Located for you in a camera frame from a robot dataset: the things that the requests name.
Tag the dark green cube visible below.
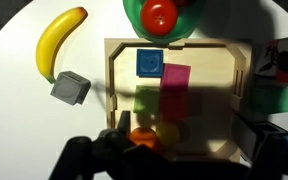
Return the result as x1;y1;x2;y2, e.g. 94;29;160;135
252;85;288;115

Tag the green bowl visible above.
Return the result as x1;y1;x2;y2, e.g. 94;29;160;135
122;0;205;44

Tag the yellow banana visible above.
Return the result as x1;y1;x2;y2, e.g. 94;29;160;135
35;6;89;84

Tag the grey cube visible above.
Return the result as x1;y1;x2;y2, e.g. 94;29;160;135
49;70;92;107

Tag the wooden tray box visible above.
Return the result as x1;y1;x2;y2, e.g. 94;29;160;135
103;37;253;164

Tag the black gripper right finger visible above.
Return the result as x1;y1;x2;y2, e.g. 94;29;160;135
229;111;287;168

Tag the red tomato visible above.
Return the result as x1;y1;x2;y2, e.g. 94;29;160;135
139;0;179;37

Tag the yellow lemon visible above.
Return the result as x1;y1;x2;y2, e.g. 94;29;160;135
155;121;181;147

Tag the lime green cube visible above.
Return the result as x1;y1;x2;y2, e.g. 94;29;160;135
132;84;162;116

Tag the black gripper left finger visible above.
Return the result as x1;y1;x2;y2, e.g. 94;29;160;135
116;110;132;138

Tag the magenta block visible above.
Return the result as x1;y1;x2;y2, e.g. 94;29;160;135
159;91;190;121

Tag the multicoloured picture cube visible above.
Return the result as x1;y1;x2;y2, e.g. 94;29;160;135
253;33;288;87

